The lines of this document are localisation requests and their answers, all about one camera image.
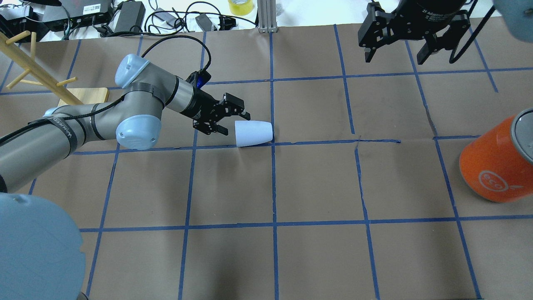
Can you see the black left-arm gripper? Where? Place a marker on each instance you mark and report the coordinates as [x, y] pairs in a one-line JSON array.
[[198, 106]]

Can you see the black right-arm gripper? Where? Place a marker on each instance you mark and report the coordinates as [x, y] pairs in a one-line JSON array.
[[420, 11]]

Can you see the light blue plastic cup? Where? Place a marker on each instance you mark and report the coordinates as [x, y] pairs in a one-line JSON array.
[[250, 133]]

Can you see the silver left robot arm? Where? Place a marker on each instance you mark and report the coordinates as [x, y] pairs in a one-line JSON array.
[[134, 120]]

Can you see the yellow tape roll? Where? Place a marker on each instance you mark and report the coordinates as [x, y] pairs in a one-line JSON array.
[[240, 7]]

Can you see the black power adapter brick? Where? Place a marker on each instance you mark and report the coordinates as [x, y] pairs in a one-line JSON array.
[[130, 18]]

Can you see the orange canister with grey lid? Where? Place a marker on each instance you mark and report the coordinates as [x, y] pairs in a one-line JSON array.
[[498, 165]]

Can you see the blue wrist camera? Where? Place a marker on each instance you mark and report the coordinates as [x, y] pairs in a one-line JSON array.
[[199, 78]]

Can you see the aluminium frame post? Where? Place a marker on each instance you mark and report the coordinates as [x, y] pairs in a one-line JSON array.
[[266, 16]]

